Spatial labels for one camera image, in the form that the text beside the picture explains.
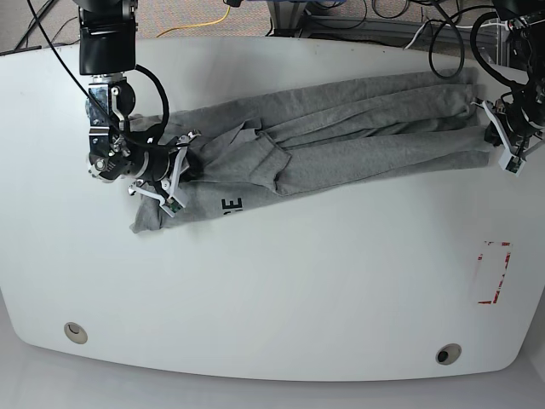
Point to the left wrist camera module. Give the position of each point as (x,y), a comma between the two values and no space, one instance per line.
(511,163)

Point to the aluminium frame structure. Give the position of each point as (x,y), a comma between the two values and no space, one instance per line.
(412,26)

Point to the grey t-shirt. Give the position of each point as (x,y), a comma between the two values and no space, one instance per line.
(265,149)

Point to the left table grommet hole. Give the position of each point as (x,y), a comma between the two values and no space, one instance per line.
(75,333)

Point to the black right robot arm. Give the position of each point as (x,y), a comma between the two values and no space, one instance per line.
(107,51)

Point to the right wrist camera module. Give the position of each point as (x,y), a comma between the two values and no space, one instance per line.
(171,206)

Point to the red tape rectangle marking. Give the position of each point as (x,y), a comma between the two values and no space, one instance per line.
(492,266)

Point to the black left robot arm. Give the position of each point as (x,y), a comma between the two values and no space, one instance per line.
(522,44)

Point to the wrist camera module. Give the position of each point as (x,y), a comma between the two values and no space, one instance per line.
(511,163)
(171,206)

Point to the right table grommet hole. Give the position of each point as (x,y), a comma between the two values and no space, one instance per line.
(449,354)

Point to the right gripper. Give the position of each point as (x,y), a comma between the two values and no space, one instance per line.
(161,173)

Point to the table grommet hole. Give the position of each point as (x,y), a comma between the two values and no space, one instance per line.
(449,354)
(75,333)

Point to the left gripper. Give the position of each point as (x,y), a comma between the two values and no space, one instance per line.
(517,126)

